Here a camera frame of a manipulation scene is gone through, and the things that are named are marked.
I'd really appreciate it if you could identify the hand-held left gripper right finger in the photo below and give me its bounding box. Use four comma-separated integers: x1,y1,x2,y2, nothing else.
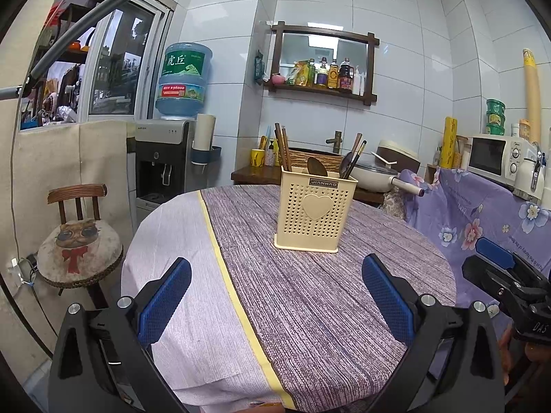
361,255,505,413

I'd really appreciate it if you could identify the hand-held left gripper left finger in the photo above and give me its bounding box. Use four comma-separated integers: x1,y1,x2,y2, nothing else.
48,257,193,413

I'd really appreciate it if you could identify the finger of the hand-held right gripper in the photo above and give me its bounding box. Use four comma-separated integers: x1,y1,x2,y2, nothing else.
462,255,538,333
476,236,551,287

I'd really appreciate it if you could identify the cream plastic utensil holder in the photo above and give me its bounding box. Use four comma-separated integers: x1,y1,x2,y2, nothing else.
274,166,359,252

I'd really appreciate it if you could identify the black chopstick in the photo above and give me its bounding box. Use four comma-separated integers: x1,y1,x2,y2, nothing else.
350,140,365,179
353,140,368,179

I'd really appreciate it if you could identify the person's right hand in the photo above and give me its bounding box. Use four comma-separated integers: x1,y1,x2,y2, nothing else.
499,327,551,385

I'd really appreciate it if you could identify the purple floral cloth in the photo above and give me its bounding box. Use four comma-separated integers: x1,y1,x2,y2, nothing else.
398,168,551,379

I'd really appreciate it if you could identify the white kettle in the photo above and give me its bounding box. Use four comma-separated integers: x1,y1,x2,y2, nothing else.
514,142,545,201

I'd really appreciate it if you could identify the white microwave oven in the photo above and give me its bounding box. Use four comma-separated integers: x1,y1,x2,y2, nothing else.
467,134,539,188

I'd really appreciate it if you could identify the brown paisley cloth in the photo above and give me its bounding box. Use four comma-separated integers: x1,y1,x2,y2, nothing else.
382,189,407,222

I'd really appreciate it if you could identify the cat print seat cushion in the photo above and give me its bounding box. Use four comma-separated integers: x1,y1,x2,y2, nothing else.
37,219,125,288

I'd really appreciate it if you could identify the small wooden rack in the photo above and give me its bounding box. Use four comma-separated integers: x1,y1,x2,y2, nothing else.
424,135,470,183

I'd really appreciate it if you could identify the yellow printed roll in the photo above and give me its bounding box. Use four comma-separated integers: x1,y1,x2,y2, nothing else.
440,117,458,169

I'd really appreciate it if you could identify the cream saucepan with lid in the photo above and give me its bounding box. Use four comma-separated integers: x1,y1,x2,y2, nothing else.
353,161,425,196

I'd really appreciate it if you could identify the brown and cream rice cooker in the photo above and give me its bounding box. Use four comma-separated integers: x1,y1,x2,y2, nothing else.
371,139,422,173

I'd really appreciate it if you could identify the water dispenser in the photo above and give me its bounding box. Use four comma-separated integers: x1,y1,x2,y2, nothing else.
134,119,195,209

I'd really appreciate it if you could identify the wooden chair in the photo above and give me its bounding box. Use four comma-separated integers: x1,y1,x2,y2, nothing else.
37,183,125,297

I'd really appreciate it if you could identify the wicker wash basin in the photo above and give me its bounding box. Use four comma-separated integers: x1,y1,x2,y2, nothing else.
282,148,345,173

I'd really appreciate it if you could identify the dark wooden side table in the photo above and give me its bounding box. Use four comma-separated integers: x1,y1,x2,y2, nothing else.
231,166,386,205

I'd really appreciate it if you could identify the tall cream roll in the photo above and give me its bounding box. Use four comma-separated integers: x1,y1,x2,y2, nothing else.
522,49,541,145

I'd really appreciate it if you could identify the blue water bottle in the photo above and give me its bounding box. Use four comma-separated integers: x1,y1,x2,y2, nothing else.
155,42,214,120

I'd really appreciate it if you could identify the wooden framed mirror shelf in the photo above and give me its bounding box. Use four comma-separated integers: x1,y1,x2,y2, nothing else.
270,21,380,106

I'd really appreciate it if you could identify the row of condiment bottles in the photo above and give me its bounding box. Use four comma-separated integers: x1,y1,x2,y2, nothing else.
308,57,366,95

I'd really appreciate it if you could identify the cluttered wooden display shelf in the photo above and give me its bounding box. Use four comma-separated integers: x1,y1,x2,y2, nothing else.
19,4,93,130

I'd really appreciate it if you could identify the yellow green packet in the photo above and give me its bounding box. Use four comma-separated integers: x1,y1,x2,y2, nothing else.
288,61,311,87

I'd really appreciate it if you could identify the sliding glass window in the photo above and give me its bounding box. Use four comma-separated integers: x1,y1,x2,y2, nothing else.
86,0,175,119

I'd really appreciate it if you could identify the white power strip with cables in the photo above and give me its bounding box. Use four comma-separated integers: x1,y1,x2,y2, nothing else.
9,254,39,287

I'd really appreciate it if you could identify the blue wall holder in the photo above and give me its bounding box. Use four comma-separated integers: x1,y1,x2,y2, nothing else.
190,146,222,166

